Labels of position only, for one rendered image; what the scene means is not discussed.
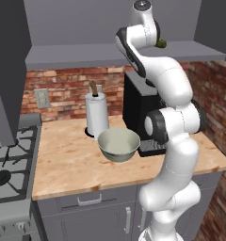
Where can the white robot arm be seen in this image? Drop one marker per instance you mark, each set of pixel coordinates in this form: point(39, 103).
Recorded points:
point(174, 94)

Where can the grey-green bowl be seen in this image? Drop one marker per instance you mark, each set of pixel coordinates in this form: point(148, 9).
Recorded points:
point(118, 146)

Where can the olive green lemon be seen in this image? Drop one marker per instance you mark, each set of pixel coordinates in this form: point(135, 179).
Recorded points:
point(162, 43)

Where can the grey cabinet door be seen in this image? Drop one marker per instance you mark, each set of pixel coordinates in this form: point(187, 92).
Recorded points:
point(217, 25)
point(6, 62)

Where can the white paper towel roll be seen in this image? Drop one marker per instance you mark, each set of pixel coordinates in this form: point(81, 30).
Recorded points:
point(96, 114)

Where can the black coffee machine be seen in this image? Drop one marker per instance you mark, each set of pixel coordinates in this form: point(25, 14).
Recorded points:
point(137, 103)

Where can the grey drawer front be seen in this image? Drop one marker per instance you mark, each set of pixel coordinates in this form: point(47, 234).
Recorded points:
point(118, 196)

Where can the grey gas stove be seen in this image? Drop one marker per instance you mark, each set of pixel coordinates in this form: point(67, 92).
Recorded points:
point(11, 163)

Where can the grey wall outlet plate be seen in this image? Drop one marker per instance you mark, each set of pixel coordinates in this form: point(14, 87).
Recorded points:
point(42, 99)

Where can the grey open wall cabinet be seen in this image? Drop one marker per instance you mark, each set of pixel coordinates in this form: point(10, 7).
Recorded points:
point(86, 31)

